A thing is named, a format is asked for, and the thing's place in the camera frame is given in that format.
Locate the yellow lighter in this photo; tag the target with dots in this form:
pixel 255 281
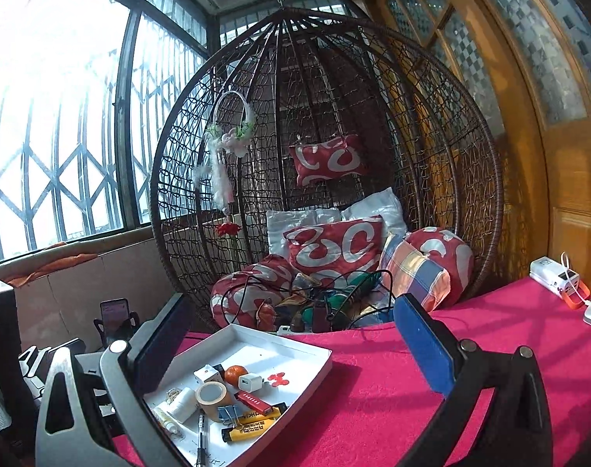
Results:
pixel 264 416
pixel 249 431

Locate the window with metal grille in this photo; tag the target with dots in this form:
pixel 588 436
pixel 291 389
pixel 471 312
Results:
pixel 57 107

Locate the smartphone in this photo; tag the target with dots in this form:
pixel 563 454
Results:
pixel 114 316

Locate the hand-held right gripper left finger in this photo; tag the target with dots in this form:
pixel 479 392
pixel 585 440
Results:
pixel 154 345

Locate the brown cardboard sheet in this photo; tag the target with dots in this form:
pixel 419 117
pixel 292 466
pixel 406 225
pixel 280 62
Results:
pixel 57 292

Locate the magenta tablecloth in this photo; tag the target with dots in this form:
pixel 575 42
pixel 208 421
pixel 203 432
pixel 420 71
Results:
pixel 519 374

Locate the red artificial flower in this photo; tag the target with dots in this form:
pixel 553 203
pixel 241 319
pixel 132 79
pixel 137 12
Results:
pixel 227 229

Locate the white plug adapter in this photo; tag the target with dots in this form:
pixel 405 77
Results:
pixel 249 383

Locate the black cat phone stand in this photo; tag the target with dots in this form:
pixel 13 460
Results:
pixel 132 328

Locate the plaid cushion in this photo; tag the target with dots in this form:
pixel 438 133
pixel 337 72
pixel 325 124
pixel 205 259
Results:
pixel 417 272

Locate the black pen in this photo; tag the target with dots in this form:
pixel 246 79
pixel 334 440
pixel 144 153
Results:
pixel 201 438

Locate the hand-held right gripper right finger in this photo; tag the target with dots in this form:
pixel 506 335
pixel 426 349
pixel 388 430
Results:
pixel 422 340

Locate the red white patterned cushions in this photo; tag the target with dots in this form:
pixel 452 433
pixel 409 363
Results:
pixel 373 204

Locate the small red white cushion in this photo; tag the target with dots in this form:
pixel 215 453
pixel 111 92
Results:
pixel 329 160

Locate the brown tape roll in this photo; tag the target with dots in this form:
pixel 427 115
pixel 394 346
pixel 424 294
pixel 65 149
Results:
pixel 213 399

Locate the brown wicker hanging chair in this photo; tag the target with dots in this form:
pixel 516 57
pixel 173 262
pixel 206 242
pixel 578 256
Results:
pixel 324 82

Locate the yellow liquid dropper bottle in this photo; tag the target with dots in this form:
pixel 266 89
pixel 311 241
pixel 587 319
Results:
pixel 166 421

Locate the orange cloth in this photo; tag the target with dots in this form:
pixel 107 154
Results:
pixel 47 265

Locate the round red white cushion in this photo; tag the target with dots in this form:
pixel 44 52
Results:
pixel 237 292
pixel 451 253

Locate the white cardboard tray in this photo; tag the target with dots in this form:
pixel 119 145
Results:
pixel 256 350

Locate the white dreamcatcher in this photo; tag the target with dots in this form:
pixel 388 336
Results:
pixel 222 180

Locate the tangerine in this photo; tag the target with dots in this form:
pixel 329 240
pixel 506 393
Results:
pixel 236 375

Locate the dark binder clip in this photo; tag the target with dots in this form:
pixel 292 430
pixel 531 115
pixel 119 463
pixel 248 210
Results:
pixel 230 414

